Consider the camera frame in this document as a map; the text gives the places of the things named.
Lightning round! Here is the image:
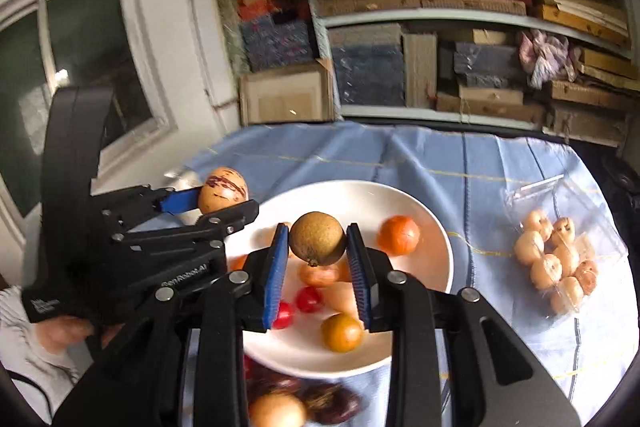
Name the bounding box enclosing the large pale peach fruit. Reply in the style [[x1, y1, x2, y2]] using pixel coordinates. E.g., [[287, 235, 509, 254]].
[[324, 281, 362, 319]]

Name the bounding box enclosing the white metal shelf rack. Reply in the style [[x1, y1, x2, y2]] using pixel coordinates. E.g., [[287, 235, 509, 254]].
[[285, 0, 640, 148]]

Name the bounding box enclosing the tan purple-striped pepino melon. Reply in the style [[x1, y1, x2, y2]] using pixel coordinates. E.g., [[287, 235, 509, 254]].
[[198, 167, 249, 214]]

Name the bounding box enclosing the white framed window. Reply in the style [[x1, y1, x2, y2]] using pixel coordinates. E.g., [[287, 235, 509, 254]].
[[0, 0, 178, 228]]

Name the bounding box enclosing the pale orange round fruit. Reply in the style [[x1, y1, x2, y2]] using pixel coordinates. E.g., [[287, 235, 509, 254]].
[[250, 393, 307, 427]]

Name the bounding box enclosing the pinkish orange fruit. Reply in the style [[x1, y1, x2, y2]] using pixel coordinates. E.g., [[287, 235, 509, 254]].
[[299, 263, 339, 288]]

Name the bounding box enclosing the upright corrugated cardboard box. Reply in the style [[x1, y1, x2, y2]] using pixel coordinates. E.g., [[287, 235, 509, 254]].
[[402, 32, 438, 109]]

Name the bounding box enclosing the large orange mandarin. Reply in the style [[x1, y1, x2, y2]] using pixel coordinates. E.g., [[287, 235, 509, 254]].
[[377, 215, 422, 256]]

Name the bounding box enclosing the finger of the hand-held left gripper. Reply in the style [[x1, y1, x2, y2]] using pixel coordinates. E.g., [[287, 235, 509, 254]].
[[92, 184, 203, 229], [114, 199, 261, 254]]

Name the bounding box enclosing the orange flecked box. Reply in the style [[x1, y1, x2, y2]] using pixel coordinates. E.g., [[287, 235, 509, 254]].
[[237, 0, 296, 20]]

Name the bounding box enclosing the person's left hand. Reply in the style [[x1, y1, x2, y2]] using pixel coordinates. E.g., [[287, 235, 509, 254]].
[[31, 316, 124, 356]]

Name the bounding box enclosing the dark purple water chestnut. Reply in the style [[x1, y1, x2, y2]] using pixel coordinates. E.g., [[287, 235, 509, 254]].
[[305, 383, 362, 425], [247, 369, 303, 403]]

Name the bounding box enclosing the pile of tan round fruits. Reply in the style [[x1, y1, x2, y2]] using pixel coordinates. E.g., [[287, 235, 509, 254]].
[[514, 208, 599, 315]]

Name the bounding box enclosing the tall stack of dark blue boxes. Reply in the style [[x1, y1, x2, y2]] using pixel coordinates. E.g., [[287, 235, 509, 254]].
[[327, 42, 405, 108]]

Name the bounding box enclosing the short stack of dark blue boxes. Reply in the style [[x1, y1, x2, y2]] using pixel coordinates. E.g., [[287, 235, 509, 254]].
[[452, 42, 526, 90]]

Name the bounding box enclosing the green marbled panel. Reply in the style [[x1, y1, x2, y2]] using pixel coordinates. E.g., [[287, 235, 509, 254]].
[[215, 0, 251, 75]]

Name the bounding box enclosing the white door panel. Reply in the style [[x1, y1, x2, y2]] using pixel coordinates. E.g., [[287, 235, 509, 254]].
[[185, 0, 236, 122]]

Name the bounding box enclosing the white round plate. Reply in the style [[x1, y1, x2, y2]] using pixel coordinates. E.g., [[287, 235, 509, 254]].
[[226, 179, 455, 379]]

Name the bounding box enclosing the pink plastic bag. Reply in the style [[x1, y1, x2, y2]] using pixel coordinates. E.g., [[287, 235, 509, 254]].
[[517, 29, 583, 90]]

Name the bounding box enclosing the brown round fruit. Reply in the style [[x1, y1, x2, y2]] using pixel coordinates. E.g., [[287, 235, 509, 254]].
[[289, 211, 347, 267]]

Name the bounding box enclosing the person's left forearm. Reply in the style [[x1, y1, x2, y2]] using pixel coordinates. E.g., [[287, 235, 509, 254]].
[[0, 287, 83, 425]]

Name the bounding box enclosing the cardboard box frame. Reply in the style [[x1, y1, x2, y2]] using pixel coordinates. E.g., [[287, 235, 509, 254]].
[[239, 59, 335, 126]]

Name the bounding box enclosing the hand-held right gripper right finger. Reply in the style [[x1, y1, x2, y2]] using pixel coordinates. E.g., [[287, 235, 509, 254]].
[[345, 222, 581, 427]]

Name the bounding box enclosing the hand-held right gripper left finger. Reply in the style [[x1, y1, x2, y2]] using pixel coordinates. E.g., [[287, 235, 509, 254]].
[[52, 223, 291, 427]]

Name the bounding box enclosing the dark chair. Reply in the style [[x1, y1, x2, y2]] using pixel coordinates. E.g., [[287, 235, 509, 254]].
[[582, 139, 640, 228]]

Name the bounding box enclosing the stack of blue red-flecked boxes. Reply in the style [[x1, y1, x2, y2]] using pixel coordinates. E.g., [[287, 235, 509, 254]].
[[237, 14, 321, 72]]

